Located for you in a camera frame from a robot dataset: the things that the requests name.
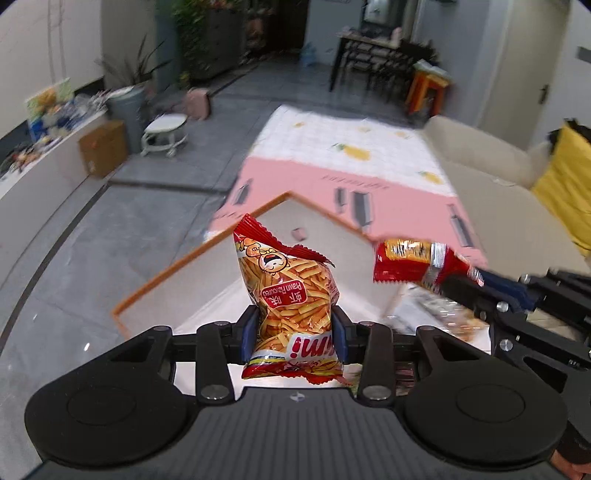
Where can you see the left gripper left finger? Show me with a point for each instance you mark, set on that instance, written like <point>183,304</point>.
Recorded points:
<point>247,332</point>

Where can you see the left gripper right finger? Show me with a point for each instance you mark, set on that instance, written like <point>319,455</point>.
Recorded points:
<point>342,328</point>

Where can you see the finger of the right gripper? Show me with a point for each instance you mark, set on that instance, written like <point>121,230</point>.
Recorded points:
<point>503,290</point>
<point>478,299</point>

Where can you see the orange prawn cracker bag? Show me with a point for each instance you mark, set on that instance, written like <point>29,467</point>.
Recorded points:
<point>295,291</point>

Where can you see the red snack packet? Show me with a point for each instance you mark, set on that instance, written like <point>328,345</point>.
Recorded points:
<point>426,263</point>

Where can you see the person's right hand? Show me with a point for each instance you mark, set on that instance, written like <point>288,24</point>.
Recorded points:
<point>570,470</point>

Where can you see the orange white storage box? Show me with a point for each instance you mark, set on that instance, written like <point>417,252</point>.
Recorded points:
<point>223,276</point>

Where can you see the beige sofa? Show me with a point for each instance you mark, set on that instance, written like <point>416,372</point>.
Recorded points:
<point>493,180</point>

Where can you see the yellow cushion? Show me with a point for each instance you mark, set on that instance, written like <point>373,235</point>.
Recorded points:
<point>564,188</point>

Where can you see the pink white tablecloth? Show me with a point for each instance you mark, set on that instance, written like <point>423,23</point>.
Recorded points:
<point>383,180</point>

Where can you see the white round stool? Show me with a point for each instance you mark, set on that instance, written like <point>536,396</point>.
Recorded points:
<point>165,134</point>

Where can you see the orange stool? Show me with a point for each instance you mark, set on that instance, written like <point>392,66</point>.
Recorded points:
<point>426,85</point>

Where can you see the brown cardboard box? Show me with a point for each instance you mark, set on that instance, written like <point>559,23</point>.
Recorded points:
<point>104,149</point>

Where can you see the pink small suitcase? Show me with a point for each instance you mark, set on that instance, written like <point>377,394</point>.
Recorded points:
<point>197,103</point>

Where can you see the white tv cabinet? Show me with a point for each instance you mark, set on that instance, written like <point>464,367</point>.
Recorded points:
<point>30,198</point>

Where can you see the grey trash bin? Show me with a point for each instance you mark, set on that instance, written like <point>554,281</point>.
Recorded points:
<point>128,104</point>

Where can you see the dark dining table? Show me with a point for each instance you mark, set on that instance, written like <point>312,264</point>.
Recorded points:
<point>391,66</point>

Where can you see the potted green plant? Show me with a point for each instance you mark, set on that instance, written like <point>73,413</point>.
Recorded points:
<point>128,73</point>

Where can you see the blue water jug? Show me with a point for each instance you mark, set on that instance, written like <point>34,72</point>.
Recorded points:
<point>308,57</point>

